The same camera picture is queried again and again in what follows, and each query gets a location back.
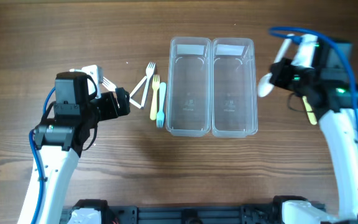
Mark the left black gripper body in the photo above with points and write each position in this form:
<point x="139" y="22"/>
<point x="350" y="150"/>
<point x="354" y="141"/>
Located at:
<point x="120" y="101"/>

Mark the yellow plastic fork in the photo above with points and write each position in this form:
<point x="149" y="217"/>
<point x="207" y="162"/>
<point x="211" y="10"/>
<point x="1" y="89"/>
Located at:
<point x="155" y="87"/>

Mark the white spoon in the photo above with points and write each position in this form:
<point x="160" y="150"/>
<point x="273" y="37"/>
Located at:
<point x="284" y="47"/>
<point x="265" y="87"/>

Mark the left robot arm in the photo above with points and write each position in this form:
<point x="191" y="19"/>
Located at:
<point x="58" y="141"/>

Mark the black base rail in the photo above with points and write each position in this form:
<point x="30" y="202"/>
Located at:
<point x="247" y="213"/>

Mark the light blue plastic fork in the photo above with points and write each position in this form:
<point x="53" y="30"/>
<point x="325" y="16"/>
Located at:
<point x="160" y="113"/>

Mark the right clear plastic container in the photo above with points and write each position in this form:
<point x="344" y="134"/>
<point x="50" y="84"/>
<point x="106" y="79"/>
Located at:
<point x="234" y="88"/>

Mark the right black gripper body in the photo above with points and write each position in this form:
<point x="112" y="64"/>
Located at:
<point x="278" y="74"/>

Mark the white fork crossing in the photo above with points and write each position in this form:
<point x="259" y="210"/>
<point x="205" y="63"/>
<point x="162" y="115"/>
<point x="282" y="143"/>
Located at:
<point x="138" y="86"/>

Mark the left clear plastic container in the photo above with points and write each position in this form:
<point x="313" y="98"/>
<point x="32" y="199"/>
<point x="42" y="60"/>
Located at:
<point x="189" y="87"/>

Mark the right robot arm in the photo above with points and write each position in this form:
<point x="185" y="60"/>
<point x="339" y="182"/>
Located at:
<point x="316" y="68"/>

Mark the white fork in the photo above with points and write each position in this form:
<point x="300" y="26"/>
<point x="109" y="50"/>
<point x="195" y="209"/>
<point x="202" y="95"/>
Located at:
<point x="110" y="86"/>
<point x="149" y="72"/>

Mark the clear plastic container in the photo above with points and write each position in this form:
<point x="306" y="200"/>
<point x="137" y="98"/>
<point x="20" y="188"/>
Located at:
<point x="189" y="87"/>
<point x="234" y="88"/>

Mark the yellow plastic spoon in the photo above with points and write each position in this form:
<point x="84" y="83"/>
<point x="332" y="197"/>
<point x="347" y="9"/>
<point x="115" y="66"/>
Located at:
<point x="309" y="111"/>

